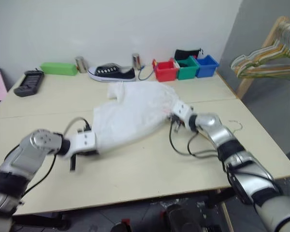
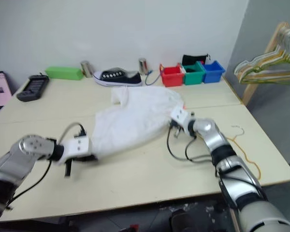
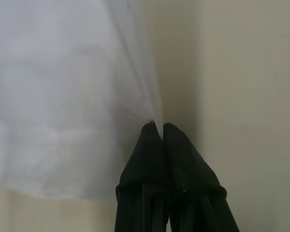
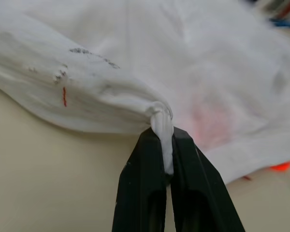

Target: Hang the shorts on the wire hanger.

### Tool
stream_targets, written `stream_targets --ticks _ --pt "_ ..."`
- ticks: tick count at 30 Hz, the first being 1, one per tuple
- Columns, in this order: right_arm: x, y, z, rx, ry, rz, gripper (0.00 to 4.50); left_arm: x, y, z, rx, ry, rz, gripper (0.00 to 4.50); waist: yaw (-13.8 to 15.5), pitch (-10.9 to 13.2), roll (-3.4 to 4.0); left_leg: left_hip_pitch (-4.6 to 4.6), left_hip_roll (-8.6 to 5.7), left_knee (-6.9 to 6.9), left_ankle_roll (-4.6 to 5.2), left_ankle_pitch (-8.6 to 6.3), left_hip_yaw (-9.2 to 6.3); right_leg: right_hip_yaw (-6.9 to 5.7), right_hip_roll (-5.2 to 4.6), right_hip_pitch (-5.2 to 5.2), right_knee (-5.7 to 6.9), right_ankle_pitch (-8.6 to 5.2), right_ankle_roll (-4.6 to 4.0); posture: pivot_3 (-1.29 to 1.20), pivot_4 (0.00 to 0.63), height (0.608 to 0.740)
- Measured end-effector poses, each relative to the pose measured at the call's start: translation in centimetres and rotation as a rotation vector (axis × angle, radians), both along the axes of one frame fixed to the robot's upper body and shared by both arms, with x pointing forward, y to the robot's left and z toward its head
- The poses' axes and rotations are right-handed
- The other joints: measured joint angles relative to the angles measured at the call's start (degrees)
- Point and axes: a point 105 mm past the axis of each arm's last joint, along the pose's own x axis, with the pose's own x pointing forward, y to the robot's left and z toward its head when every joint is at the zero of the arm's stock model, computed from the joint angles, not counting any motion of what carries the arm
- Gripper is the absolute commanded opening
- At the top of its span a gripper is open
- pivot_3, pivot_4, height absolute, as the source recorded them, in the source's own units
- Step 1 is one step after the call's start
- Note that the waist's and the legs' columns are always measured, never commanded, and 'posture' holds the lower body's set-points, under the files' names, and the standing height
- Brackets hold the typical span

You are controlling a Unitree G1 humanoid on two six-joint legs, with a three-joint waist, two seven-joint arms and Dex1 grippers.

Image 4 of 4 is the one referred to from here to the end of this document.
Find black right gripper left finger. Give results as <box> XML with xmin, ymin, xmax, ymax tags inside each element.
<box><xmin>112</xmin><ymin>128</ymin><xmax>169</xmax><ymax>232</ymax></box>

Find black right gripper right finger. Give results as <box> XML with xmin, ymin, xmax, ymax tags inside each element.
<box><xmin>171</xmin><ymin>127</ymin><xmax>247</xmax><ymax>232</ymax></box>

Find white shorts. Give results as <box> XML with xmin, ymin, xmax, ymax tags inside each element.
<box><xmin>0</xmin><ymin>0</ymin><xmax>290</xmax><ymax>186</ymax></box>

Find orange object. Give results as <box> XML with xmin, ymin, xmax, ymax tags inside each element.
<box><xmin>268</xmin><ymin>160</ymin><xmax>290</xmax><ymax>172</ymax></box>

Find blue cable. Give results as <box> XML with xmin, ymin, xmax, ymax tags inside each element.
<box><xmin>268</xmin><ymin>17</ymin><xmax>290</xmax><ymax>31</ymax></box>

